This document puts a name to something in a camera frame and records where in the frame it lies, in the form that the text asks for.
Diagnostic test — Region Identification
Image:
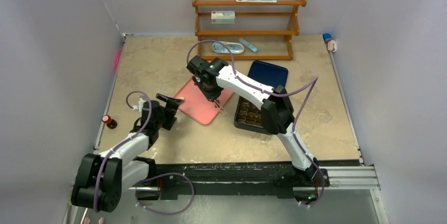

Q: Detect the white green small box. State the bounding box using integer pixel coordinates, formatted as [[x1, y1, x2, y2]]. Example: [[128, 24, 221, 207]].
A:
[[210, 11, 236, 24]]

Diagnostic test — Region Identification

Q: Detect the blue chocolate tin box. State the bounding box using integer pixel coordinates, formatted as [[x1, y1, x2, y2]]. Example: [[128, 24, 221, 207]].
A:
[[234, 96, 269, 135]]

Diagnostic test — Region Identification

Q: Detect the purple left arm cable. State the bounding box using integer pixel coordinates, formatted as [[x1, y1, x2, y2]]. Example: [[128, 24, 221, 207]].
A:
[[93, 91, 195, 216]]

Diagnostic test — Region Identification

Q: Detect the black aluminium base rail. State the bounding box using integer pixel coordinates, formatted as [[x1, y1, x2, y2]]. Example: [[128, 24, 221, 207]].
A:
[[71, 161, 380, 202]]

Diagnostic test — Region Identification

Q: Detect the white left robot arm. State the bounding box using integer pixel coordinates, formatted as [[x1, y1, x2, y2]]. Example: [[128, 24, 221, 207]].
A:
[[70, 91, 184, 212]]

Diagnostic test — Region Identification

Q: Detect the light blue oval package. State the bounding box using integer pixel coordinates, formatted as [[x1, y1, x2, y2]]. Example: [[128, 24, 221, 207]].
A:
[[211, 41, 245, 54]]

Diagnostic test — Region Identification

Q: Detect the light blue small tube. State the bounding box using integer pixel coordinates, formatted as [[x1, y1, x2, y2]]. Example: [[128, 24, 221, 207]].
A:
[[239, 38, 258, 53]]

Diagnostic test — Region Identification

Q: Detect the blue white corner device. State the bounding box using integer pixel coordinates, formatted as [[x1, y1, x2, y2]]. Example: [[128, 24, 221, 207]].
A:
[[322, 33, 337, 53]]

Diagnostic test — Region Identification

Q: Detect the dark blue tin lid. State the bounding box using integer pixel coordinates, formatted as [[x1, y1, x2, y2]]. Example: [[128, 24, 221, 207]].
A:
[[247, 60, 288, 87]]

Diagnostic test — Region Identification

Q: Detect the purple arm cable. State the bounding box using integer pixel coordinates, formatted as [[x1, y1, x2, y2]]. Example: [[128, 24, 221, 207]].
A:
[[186, 40, 319, 208], [93, 91, 195, 216]]

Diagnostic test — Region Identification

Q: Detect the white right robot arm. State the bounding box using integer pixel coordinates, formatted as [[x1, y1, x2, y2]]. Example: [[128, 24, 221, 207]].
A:
[[187, 56, 318, 186]]

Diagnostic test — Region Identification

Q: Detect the wooden shelf rack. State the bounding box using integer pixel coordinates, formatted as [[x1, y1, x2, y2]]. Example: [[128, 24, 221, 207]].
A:
[[192, 0, 307, 61]]

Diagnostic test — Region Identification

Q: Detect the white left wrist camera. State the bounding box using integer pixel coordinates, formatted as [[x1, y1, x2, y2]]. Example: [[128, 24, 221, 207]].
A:
[[131, 96, 147, 112]]

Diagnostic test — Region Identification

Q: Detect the pink plastic tray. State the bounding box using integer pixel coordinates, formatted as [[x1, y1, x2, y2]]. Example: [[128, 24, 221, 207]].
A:
[[174, 79, 233, 125]]

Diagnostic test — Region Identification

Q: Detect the red black button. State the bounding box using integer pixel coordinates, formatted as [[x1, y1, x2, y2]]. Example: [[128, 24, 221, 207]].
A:
[[101, 114, 118, 129]]

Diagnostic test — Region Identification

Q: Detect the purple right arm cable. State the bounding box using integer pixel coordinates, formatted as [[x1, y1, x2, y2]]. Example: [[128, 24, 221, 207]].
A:
[[186, 40, 319, 208]]

